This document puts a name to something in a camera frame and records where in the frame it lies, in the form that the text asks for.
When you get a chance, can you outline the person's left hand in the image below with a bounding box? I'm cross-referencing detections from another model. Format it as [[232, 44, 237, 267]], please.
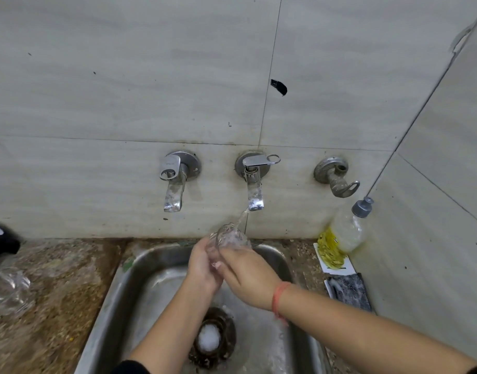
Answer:
[[185, 237, 224, 297]]

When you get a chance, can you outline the orange wrist thread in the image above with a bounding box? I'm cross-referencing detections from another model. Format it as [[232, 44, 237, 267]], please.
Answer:
[[271, 281, 293, 325]]

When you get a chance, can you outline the person's left forearm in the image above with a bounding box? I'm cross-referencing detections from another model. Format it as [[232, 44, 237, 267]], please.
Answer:
[[127, 284, 217, 374]]

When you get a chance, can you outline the person's right hand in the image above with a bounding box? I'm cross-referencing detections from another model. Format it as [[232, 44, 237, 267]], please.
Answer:
[[213, 247, 283, 311]]

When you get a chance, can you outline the person's right forearm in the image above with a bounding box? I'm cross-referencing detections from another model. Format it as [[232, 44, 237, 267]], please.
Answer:
[[275, 286, 477, 374]]

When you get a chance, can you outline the clear glass cup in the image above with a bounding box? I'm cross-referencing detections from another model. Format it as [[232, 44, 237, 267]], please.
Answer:
[[0, 266, 36, 318], [207, 223, 253, 269]]

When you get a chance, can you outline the yellow dish soap bottle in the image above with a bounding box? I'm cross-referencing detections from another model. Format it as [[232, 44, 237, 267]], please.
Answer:
[[317, 196, 374, 270]]

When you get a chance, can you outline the stainless steel sink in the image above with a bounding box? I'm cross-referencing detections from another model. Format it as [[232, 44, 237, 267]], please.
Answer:
[[74, 241, 332, 374]]

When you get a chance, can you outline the metal sink drain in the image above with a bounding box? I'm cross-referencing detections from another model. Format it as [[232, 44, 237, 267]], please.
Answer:
[[187, 306, 237, 369]]

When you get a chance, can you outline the dark speckled sponge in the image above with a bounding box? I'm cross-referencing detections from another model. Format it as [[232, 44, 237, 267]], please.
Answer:
[[328, 273, 373, 312]]

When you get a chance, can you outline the grey wall valve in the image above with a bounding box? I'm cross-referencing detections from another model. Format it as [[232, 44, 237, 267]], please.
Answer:
[[313, 156, 361, 199]]

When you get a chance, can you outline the black dish rack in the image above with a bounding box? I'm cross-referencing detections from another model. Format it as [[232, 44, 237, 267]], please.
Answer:
[[0, 221, 21, 268]]

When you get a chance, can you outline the chrome wall tap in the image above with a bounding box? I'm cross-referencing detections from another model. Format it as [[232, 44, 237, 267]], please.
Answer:
[[159, 151, 202, 213], [234, 151, 281, 212]]

